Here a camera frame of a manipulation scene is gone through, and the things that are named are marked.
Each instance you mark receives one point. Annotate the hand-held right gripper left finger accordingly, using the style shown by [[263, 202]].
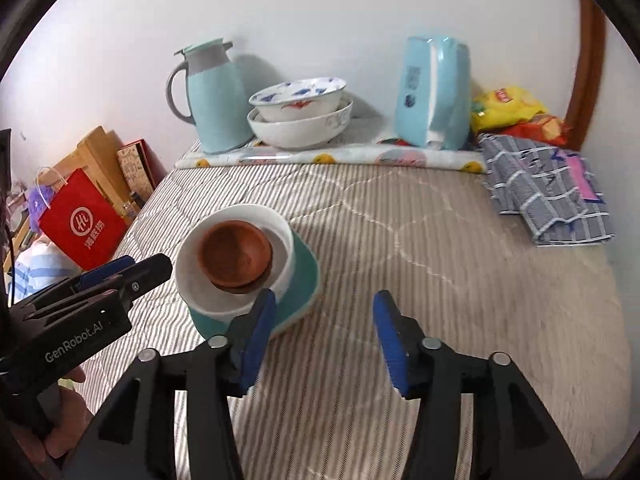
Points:
[[260, 340]]

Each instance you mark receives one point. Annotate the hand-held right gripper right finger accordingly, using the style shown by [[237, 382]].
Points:
[[392, 345]]

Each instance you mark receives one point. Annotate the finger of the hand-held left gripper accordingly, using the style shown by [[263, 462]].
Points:
[[150, 270], [107, 267]]

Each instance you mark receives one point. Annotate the teal square plate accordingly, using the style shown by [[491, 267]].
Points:
[[300, 275]]

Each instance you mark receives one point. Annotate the terracotta brown bowl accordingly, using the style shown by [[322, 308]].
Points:
[[230, 250]]

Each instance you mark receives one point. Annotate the plain white bowl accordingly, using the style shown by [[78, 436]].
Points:
[[280, 240]]

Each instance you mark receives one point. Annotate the person's left hand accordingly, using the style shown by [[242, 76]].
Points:
[[70, 410]]

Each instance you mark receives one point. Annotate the red paper bag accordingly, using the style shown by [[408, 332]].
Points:
[[85, 225]]

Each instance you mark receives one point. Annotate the blue striped cloth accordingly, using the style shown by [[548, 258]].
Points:
[[35, 270]]

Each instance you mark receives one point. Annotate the purple fluffy item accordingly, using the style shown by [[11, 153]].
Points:
[[35, 205]]

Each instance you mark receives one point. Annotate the red patterned box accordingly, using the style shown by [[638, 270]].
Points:
[[137, 170]]

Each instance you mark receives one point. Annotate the wooden boards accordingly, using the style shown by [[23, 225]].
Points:
[[100, 152]]

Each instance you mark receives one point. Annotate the black flat panel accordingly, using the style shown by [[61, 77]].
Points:
[[5, 170]]

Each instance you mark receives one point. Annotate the light blue thermos jug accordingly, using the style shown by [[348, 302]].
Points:
[[217, 105]]

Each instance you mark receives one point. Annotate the fruit print mat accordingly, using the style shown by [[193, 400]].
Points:
[[350, 156]]

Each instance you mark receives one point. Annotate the white bowl with grey swirls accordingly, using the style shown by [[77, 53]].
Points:
[[300, 132]]

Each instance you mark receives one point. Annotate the grey checked cloth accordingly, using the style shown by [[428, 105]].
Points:
[[545, 195]]

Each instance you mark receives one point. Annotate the blue and red patterned bowl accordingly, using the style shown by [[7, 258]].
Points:
[[305, 107]]

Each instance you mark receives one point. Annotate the light blue electric kettle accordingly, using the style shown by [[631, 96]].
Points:
[[415, 100]]

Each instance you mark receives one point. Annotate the yellow chip bag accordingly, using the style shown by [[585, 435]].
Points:
[[505, 107]]

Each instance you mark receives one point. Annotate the red chip bag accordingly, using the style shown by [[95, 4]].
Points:
[[545, 130]]

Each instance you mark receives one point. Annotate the brown wooden frame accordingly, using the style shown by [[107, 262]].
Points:
[[587, 70]]

